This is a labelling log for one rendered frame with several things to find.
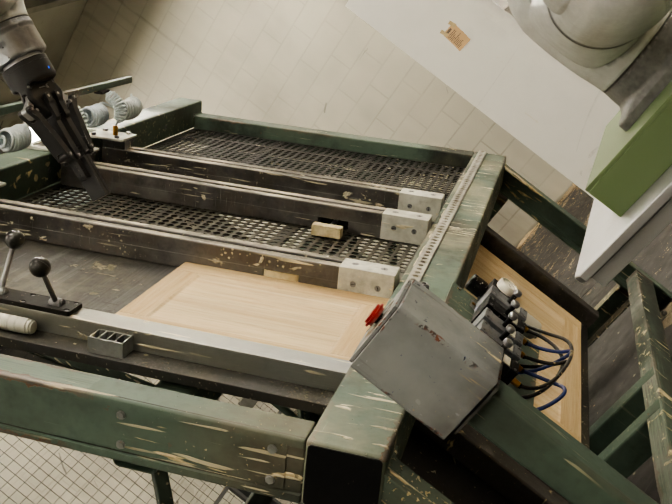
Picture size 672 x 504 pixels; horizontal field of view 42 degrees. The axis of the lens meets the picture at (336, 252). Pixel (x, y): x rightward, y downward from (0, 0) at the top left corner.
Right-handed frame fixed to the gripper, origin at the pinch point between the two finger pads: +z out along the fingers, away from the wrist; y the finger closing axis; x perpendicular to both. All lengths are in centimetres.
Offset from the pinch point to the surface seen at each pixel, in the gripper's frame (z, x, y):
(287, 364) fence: 43.6, 8.2, -10.4
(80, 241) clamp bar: 8, -47, -50
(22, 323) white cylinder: 16.0, -33.2, -5.6
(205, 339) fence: 34.0, -4.8, -11.9
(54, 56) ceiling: -147, -382, -585
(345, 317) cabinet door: 47, 9, -39
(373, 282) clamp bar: 46, 12, -53
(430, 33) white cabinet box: 1, -35, -435
